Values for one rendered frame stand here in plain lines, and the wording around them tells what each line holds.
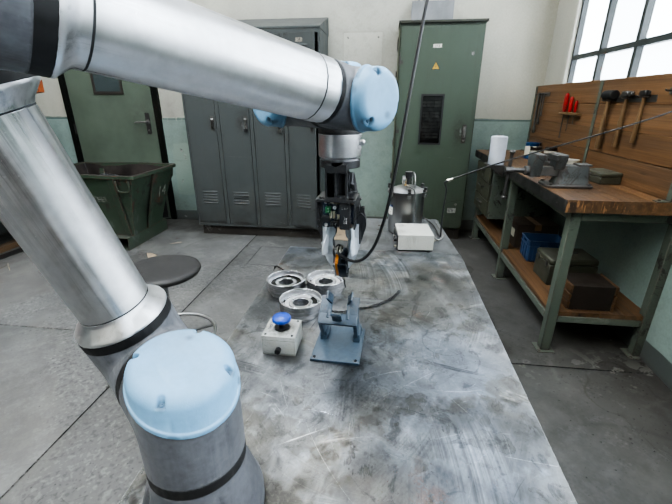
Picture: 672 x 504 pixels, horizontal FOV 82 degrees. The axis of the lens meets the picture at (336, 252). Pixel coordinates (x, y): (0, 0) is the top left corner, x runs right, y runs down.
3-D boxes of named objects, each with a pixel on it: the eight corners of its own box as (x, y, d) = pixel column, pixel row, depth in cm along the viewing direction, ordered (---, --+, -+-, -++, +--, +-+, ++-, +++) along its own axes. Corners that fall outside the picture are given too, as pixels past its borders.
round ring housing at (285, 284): (303, 300, 102) (303, 286, 100) (264, 300, 102) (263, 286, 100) (307, 283, 111) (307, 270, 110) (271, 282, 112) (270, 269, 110)
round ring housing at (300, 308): (274, 322, 92) (273, 307, 90) (285, 301, 101) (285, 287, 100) (318, 325, 90) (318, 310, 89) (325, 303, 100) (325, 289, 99)
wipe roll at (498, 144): (485, 162, 287) (489, 134, 279) (501, 163, 285) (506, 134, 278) (488, 165, 276) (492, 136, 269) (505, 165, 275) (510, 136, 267)
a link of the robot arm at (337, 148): (323, 131, 70) (367, 132, 69) (323, 157, 72) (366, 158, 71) (313, 134, 64) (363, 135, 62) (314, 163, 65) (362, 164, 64)
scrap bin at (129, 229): (43, 248, 361) (21, 173, 336) (98, 224, 430) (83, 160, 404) (147, 253, 349) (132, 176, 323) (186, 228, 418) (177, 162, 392)
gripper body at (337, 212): (314, 231, 68) (312, 162, 64) (323, 218, 76) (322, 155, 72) (356, 233, 67) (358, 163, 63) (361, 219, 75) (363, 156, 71)
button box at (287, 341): (271, 335, 87) (270, 316, 85) (302, 337, 86) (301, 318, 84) (260, 357, 79) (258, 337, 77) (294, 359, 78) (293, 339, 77)
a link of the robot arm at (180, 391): (164, 517, 39) (139, 413, 34) (125, 437, 48) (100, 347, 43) (265, 449, 47) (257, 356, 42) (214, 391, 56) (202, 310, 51)
